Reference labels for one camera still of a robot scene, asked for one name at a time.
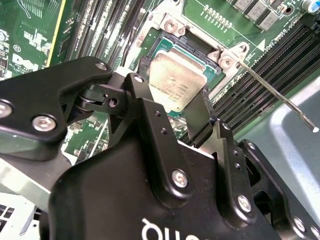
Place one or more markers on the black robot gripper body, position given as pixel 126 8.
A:
pixel 112 200

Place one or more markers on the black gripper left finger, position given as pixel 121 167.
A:
pixel 50 95

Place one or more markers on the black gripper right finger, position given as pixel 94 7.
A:
pixel 232 175

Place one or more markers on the metal locking lever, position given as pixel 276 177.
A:
pixel 268 86

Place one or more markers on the silver CPU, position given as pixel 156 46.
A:
pixel 175 77

